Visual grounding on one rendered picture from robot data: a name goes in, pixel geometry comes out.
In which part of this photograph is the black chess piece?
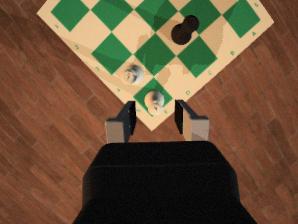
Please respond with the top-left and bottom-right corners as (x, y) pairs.
(171, 15), (199, 45)

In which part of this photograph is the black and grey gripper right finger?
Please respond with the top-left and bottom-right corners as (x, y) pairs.
(175, 99), (210, 141)

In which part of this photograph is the green and cream chessboard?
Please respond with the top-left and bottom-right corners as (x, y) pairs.
(37, 0), (274, 131)

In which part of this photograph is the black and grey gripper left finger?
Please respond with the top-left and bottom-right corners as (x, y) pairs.
(105, 101), (137, 144)

